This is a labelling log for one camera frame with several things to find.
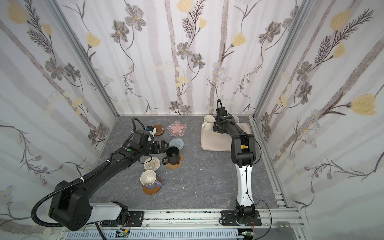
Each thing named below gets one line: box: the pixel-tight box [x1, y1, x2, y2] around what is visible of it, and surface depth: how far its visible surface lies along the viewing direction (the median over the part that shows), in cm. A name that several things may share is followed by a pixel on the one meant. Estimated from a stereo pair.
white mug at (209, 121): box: [201, 115, 215, 131], surface depth 109 cm
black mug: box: [162, 146, 180, 165], surface depth 93 cm
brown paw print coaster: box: [166, 154, 184, 170], surface depth 95 cm
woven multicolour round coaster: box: [143, 157, 161, 172], surface depth 95 cm
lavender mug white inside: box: [139, 170, 162, 190], surface depth 83 cm
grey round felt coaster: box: [168, 138, 185, 151], surface depth 106 cm
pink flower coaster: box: [167, 121, 188, 137], surface depth 115 cm
